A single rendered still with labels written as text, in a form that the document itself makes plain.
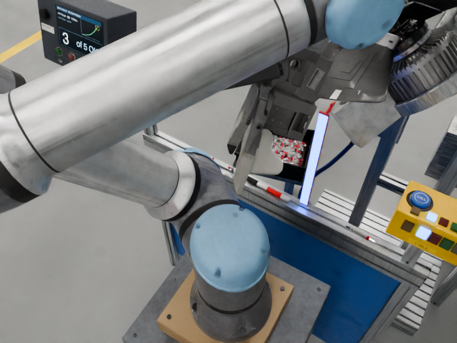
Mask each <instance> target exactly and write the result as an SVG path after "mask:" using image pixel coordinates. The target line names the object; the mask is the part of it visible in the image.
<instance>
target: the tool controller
mask: <svg viewBox="0 0 457 343"><path fill-rule="evenodd" d="M37 4H38V10H39V21H40V27H41V36H42V42H43V48H44V57H45V58H46V59H48V60H50V61H52V62H54V63H56V64H59V65H61V66H64V65H66V64H69V63H71V61H70V60H69V58H68V54H69V53H70V52H72V53H73V54H74V55H75V59H76V60H77V59H79V58H82V57H83V56H86V55H87V54H90V53H91V52H94V51H96V50H98V49H100V48H102V47H104V46H107V45H109V44H111V43H113V42H115V41H117V40H119V39H122V38H123V37H126V36H127V35H130V34H132V33H134V32H136V31H137V12H136V11H135V10H131V9H129V8H127V7H124V6H121V5H118V4H116V3H112V2H111V1H107V0H37ZM58 27H62V28H64V29H66V30H68V31H71V36H72V44H73V49H70V48H68V47H66V46H63V45H61V44H60V39H59V32H58ZM56 47H60V48H61V49H62V51H63V55H62V56H58V55H57V54H56V51H55V49H56Z"/></svg>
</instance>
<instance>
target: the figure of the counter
mask: <svg viewBox="0 0 457 343"><path fill-rule="evenodd" d="M58 32H59V39H60V44H61V45H63V46H66V47H68V48H70V49H73V44H72V36H71V31H68V30H66V29H64V28H62V27H58Z"/></svg>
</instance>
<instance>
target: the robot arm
mask: <svg viewBox="0 0 457 343"><path fill-rule="evenodd" d="M404 5H405V0H202V1H200V2H198V3H195V4H193V5H191V6H189V7H187V8H185V9H183V10H180V11H178V12H176V13H174V14H172V15H170V16H168V17H166V18H164V19H162V20H159V21H158V22H155V23H153V24H151V25H149V26H147V27H145V28H142V29H140V30H138V31H136V32H134V33H132V34H130V35H127V36H126V37H123V38H122V39H119V40H117V41H115V42H113V43H111V44H109V45H107V46H104V47H102V48H100V49H98V50H96V51H94V52H91V53H90V54H87V55H86V56H83V57H82V58H79V59H77V60H75V61H73V62H71V63H69V64H66V65H64V66H62V67H60V68H58V69H56V70H54V71H51V72H50V73H47V74H46V75H44V76H41V77H39V78H37V79H35V80H33V81H31V82H28V81H27V79H26V78H25V77H24V76H22V75H20V74H19V73H16V72H15V71H12V70H11V69H8V68H7V67H4V66H2V65H0V214H2V213H4V212H7V211H9V210H12V209H14V208H17V207H19V206H21V205H23V204H25V203H27V202H29V201H31V200H33V199H35V198H37V197H39V196H41V195H43V194H44V193H47V192H48V189H49V188H50V183H51V181H52V178H56V179H59V180H63V181H65V182H70V183H72V184H76V185H79V186H83V187H86V188H88V189H92V190H95V191H99V192H102V193H106V194H108V195H113V196H115V197H119V198H122V199H125V200H129V201H132V202H135V203H139V204H141V205H143V206H144V208H145V210H146V212H147V213H148V214H149V215H150V216H151V217H153V218H156V219H158V220H162V221H165V222H168V223H171V224H172V225H173V226H174V227H175V230H176V231H177V234H178V235H179V238H180V240H181V242H182V245H183V247H184V249H185V251H186V254H187V255H188V258H189V259H190V262H191V264H192V267H193V269H194V272H195V276H196V278H195V280H194V282H193V284H192V287H191V290H190V309H191V313H192V317H193V319H194V321H195V323H196V324H197V326H198V327H199V329H200V330H201V331H202V332H203V333H204V334H206V335H207V336H209V337H211V338H213V339H215V340H217V341H220V342H228V343H234V342H242V341H244V340H247V339H249V338H251V337H253V336H255V335H256V334H257V333H258V332H259V331H260V330H261V329H262V328H263V327H264V326H265V324H266V322H267V320H268V318H269V315H270V312H271V304H272V294H271V289H270V286H269V283H268V282H267V279H266V273H267V267H268V264H269V258H270V245H269V238H268V235H267V231H266V229H265V226H264V225H263V223H262V222H261V220H260V219H259V218H258V217H257V215H255V214H254V213H253V212H251V211H250V210H248V209H243V208H242V207H241V204H240V202H239V201H238V199H237V198H236V196H235V194H234V192H233V191H232V189H231V188H230V186H229V184H228V182H227V181H226V180H225V178H224V176H223V175H222V171H221V169H220V168H219V166H218V164H217V163H216V162H215V161H214V160H213V159H212V158H211V157H210V156H209V155H208V154H207V153H206V152H204V151H202V150H200V149H197V148H185V149H184V150H181V149H180V148H179V149H176V150H172V151H169V152H166V153H164V154H163V153H161V152H158V151H156V150H154V149H152V148H149V147H147V146H144V145H143V144H140V143H139V142H136V141H134V140H131V139H129V138H128V137H131V136H132V135H135V134H136V133H139V132H140V131H143V130H144V129H147V128H148V127H151V126H152V125H155V124H156V123H159V122H160V121H162V120H164V119H166V118H169V117H170V116H173V115H174V114H177V113H178V112H181V111H182V110H185V109H186V108H189V107H190V106H192V105H194V104H196V103H198V102H200V101H202V100H204V99H206V98H208V97H210V96H212V95H214V94H216V93H218V92H220V91H224V90H228V89H231V88H237V87H240V86H247V85H250V84H251V87H250V89H249V91H248V94H247V97H246V99H245V101H244V103H243V105H242V107H241V109H240V112H239V114H238V117H237V119H236V122H235V124H234V127H233V130H232V131H231V135H230V137H229V139H228V142H227V148H228V152H229V154H233V153H234V151H235V149H236V147H237V145H238V143H239V141H240V140H243V141H242V144H241V151H240V154H239V158H238V160H237V165H236V168H235V172H234V174H233V184H234V187H235V192H236V194H237V195H240V194H241V192H242V190H243V188H244V186H245V183H246V180H247V179H248V175H249V174H264V175H277V174H279V173H280V172H281V171H282V170H283V165H284V164H283V161H282V160H281V159H280V158H279V157H278V156H277V155H276V154H275V153H274V152H273V151H272V144H273V134H272V132H273V133H274V134H277V135H280V136H283V137H289V138H291V139H294V140H297V141H300V142H302V140H303V138H304V136H305V133H306V131H307V129H308V127H309V124H310V122H311V120H312V118H313V116H314V114H315V112H316V109H317V106H316V105H315V102H316V99H317V97H318V95H319V92H320V90H321V88H322V85H323V84H324V81H325V79H326V77H327V75H328V72H329V70H330V68H331V66H332V64H333V61H331V60H329V59H327V58H326V57H324V56H321V54H320V53H319V51H320V50H321V51H323V50H325V49H326V47H327V45H328V42H329V40H331V41H332V43H334V44H339V45H340V46H341V47H343V48H345V49H348V50H352V49H359V50H360V49H363V48H366V47H369V46H371V45H373V44H374V43H375V42H377V41H379V40H380V39H381V38H382V37H383V36H384V35H385V34H387V32H389V30H391V28H392V27H393V25H394V24H395V22H396V21H397V20H398V18H399V16H400V15H401V12H402V10H403V8H404ZM293 60H295V63H294V65H292V66H290V63H291V61H293ZM308 116H309V118H308ZM305 123H307V124H306V125H305ZM304 125H305V128H304V130H303V127H304ZM263 128H264V129H263ZM270 130H271V131H272V132H270ZM302 130H303V132H302ZM301 132H302V133H301Z"/></svg>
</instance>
